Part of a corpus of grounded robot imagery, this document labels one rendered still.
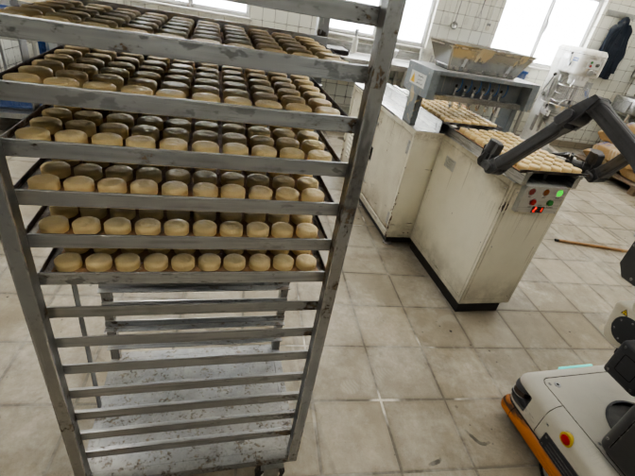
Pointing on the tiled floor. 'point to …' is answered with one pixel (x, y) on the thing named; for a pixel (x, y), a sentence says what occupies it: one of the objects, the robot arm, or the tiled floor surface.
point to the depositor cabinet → (394, 168)
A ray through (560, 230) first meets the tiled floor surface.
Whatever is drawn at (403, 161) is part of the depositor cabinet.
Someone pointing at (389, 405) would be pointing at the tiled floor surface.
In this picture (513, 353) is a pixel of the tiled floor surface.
